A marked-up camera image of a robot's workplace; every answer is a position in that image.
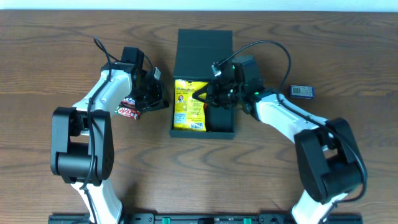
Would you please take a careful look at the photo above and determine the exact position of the KitKat Milo chocolate bar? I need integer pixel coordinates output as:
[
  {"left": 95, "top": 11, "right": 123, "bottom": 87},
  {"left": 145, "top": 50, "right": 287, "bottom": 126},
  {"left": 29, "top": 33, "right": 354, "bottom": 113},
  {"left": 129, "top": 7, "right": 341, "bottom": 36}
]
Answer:
[{"left": 115, "top": 106, "right": 141, "bottom": 120}]

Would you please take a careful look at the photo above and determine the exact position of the Dairy Milk chocolate bar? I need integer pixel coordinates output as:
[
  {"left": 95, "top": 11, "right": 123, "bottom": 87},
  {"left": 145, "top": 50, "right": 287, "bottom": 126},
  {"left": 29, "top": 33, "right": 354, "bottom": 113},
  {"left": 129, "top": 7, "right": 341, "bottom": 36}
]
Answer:
[{"left": 121, "top": 97, "right": 136, "bottom": 106}]

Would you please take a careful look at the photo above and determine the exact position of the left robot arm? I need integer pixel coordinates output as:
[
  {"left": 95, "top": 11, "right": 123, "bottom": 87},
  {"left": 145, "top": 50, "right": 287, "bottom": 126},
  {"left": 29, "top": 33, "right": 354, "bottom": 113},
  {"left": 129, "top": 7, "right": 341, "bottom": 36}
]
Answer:
[{"left": 49, "top": 61, "right": 166, "bottom": 223}]

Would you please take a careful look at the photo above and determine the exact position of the small blue box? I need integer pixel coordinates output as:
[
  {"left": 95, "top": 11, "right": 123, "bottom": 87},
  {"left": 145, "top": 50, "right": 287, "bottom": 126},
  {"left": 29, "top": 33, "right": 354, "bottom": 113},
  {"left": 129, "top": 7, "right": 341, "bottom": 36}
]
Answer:
[{"left": 289, "top": 85, "right": 315, "bottom": 99}]

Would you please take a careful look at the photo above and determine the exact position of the yellow snack bag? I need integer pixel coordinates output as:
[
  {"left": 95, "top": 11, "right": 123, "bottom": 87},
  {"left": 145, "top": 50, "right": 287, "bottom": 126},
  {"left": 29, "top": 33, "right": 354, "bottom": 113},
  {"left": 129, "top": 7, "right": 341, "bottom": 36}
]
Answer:
[{"left": 174, "top": 80, "right": 207, "bottom": 132}]

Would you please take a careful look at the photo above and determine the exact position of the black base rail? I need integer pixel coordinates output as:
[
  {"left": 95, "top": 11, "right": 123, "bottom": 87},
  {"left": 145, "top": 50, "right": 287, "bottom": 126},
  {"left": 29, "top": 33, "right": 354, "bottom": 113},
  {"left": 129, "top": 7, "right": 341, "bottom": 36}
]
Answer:
[{"left": 48, "top": 213, "right": 363, "bottom": 224}]

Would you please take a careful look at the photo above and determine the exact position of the dark green open box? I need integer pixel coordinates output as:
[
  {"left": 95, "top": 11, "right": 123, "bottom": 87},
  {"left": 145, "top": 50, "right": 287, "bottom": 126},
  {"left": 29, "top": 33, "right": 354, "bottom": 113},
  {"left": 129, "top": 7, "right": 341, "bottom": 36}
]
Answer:
[{"left": 169, "top": 29, "right": 235, "bottom": 140}]

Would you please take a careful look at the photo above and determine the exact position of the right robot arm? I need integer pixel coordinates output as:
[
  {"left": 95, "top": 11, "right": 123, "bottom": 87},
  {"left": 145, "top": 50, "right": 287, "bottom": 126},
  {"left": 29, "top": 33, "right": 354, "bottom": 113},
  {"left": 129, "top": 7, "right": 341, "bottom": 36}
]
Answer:
[{"left": 192, "top": 78, "right": 368, "bottom": 223}]

